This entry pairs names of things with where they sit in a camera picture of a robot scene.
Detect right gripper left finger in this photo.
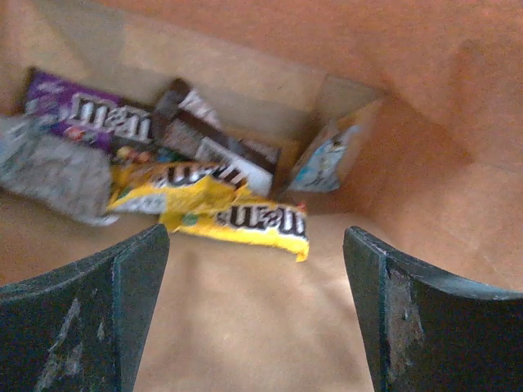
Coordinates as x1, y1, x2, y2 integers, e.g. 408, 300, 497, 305
1, 225, 170, 391

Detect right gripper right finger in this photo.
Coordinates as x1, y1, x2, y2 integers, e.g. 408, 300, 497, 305
343, 226, 522, 391

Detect red paper bag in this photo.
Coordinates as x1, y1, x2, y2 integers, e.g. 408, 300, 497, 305
1, 1, 522, 391

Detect white blue snack wrapper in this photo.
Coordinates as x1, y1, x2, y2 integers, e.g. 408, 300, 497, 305
285, 99, 383, 193

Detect purple m&m pack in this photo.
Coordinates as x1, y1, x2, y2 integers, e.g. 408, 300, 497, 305
25, 67, 152, 152

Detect silver grey snack wrapper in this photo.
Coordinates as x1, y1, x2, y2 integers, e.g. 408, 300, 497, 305
1, 116, 118, 226

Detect yellow m&m pack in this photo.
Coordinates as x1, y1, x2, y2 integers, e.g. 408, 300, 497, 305
159, 198, 310, 262
107, 162, 253, 215

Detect brown chocolate bar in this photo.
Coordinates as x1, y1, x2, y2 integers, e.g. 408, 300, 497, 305
151, 78, 280, 196

